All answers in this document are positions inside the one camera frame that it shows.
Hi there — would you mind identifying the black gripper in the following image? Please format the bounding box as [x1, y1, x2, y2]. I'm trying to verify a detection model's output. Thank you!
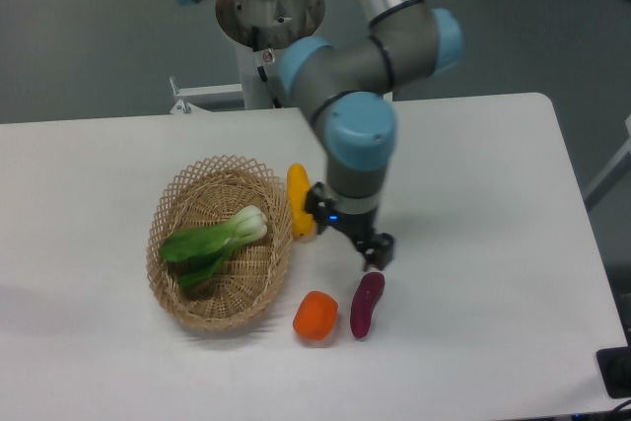
[304, 181, 395, 272]

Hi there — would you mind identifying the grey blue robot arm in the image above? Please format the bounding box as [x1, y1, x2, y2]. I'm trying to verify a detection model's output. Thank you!
[177, 0, 463, 270]

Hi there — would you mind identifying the yellow pepper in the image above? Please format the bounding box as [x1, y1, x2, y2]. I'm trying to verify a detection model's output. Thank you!
[287, 163, 316, 242]

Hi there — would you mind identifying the green bok choy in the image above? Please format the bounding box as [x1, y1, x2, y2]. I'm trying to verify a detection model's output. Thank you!
[159, 205, 268, 289]

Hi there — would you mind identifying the woven wicker basket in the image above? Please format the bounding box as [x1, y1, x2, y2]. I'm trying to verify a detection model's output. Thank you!
[146, 156, 293, 331]

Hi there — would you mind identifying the white table leg right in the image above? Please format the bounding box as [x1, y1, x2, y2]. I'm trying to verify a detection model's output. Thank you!
[583, 117, 630, 212]

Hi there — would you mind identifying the purple eggplant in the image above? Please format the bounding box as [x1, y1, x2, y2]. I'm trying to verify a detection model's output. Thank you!
[349, 272, 386, 339]

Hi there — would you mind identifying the white frame bracket left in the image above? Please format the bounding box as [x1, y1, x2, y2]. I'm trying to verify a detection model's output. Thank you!
[169, 76, 245, 114]

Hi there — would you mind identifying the orange pepper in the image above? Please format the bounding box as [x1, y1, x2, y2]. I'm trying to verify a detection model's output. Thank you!
[293, 291, 338, 340]

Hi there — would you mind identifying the black device at table edge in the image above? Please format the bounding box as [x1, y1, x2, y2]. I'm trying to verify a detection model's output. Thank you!
[596, 346, 630, 399]

